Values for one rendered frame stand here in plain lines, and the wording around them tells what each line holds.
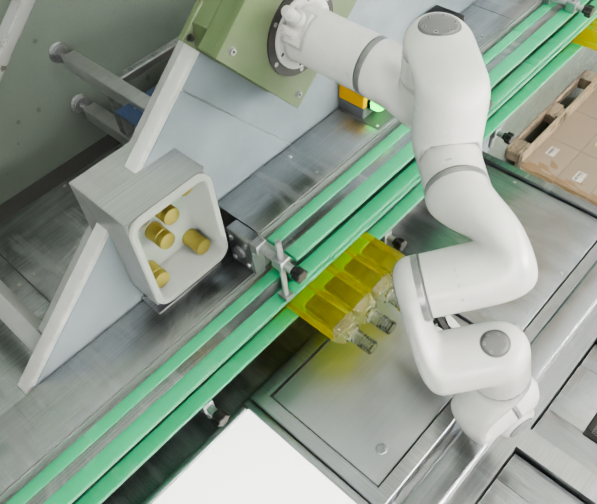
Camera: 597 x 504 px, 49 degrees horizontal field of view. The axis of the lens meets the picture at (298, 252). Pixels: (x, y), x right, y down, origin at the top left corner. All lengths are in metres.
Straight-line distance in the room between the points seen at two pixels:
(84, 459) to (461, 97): 0.83
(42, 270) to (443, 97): 1.18
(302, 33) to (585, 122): 4.62
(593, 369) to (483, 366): 0.67
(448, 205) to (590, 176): 4.37
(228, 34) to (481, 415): 0.68
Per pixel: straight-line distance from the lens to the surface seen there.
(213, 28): 1.05
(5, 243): 1.84
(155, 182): 1.11
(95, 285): 1.22
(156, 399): 1.22
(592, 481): 1.38
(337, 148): 1.38
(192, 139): 1.19
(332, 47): 1.05
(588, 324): 1.54
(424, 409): 1.35
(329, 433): 1.32
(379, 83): 1.00
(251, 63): 1.08
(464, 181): 0.82
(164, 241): 1.16
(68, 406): 1.24
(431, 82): 0.85
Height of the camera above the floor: 1.53
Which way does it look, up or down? 28 degrees down
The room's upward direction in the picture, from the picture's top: 124 degrees clockwise
